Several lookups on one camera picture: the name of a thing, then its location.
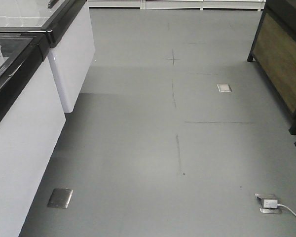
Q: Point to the white chest freezer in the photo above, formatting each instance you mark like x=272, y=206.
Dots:
x=31, y=120
x=68, y=29

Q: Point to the white shelf base row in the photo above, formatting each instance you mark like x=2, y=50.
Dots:
x=181, y=4

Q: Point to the steel floor socket cover far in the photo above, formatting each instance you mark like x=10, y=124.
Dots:
x=224, y=88

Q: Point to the far white chest freezer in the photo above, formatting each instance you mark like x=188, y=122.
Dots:
x=68, y=29

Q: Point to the steel floor socket cover left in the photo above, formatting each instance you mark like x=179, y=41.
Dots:
x=60, y=198

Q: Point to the near white chest freezer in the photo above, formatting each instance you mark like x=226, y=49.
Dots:
x=31, y=120

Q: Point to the open floor socket with plug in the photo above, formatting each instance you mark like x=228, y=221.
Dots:
x=268, y=203

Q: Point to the steel floor socket cover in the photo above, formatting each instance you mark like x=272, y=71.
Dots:
x=60, y=198
x=224, y=88

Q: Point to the dark wooden display stand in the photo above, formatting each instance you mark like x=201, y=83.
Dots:
x=274, y=50

